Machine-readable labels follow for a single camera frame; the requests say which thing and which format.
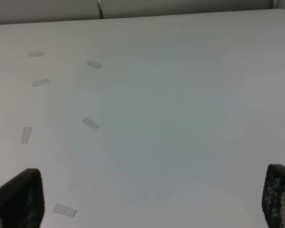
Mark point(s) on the clear tape piece top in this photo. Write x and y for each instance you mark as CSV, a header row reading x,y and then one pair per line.
x,y
35,54

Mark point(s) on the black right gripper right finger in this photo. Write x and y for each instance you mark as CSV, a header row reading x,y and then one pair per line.
x,y
273,197

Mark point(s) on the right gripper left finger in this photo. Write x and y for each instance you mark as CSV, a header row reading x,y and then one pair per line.
x,y
22,203

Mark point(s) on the clear tape piece far right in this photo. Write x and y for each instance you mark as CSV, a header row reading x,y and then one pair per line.
x,y
93,64

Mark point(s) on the clear tape piece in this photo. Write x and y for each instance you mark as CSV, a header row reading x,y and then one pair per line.
x,y
26,134
40,82
93,64
90,123
64,210
35,54

